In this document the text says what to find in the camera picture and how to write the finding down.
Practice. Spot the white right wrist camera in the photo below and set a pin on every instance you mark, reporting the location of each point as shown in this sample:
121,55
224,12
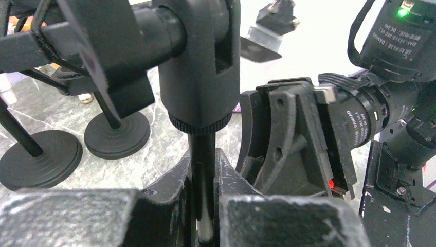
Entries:
263,39

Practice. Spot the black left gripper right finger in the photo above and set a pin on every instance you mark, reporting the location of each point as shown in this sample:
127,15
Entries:
245,217

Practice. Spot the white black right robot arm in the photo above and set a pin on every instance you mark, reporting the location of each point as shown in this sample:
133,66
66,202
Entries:
390,103

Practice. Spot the black round-base mic stand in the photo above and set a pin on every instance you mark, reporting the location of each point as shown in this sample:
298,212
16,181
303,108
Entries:
40,160
105,136

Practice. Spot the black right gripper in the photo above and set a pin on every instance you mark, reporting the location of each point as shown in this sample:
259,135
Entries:
288,145

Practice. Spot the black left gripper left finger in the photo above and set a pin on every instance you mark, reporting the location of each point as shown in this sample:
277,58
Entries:
159,215

